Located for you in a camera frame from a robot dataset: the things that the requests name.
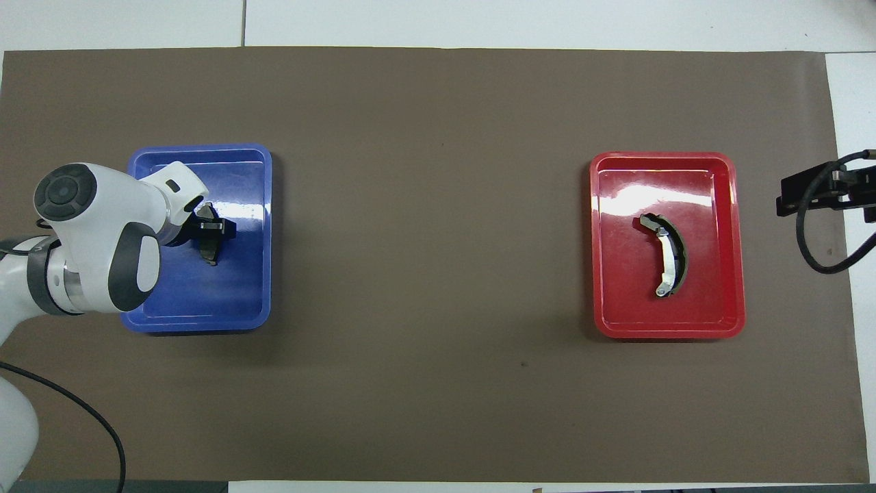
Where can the brown table mat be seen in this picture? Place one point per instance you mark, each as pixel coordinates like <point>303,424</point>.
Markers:
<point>438,205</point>

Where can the dark brake pad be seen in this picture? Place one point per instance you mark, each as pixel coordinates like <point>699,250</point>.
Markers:
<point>211,252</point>

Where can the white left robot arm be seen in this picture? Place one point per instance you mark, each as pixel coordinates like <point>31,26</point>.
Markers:
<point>96,219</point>

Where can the blue plastic tray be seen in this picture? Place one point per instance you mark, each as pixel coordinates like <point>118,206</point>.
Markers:
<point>233,294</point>

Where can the red plastic tray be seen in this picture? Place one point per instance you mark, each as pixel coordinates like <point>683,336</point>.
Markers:
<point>712,301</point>

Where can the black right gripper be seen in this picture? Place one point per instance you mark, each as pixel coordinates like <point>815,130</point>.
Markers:
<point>855,186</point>

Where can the curved brake shoe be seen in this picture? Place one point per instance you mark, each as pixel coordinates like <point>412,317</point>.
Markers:
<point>665,257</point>

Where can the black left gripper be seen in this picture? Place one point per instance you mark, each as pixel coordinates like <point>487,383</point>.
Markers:
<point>185,229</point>

